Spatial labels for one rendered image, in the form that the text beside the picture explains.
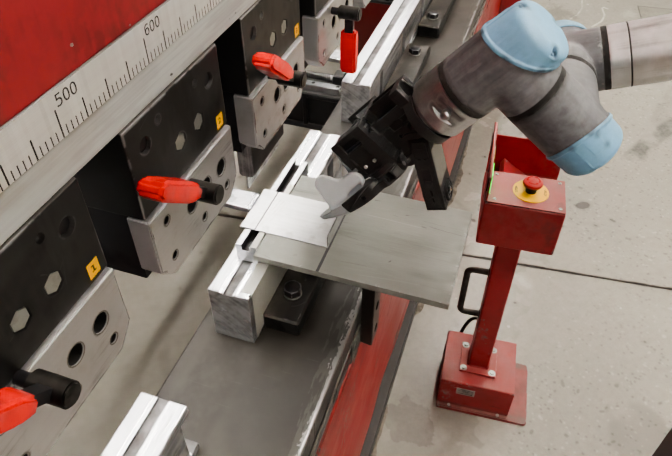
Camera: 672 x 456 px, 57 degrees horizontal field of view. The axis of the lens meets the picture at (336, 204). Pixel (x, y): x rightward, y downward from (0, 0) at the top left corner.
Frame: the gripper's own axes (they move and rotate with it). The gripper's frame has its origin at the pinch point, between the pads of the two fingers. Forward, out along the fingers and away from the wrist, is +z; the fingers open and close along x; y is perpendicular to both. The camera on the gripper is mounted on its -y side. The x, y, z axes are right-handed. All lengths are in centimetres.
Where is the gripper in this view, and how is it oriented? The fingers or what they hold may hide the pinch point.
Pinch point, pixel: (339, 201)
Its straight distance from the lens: 83.6
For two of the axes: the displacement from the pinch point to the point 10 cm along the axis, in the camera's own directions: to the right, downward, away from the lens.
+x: -3.2, 6.3, -7.1
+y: -7.3, -6.4, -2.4
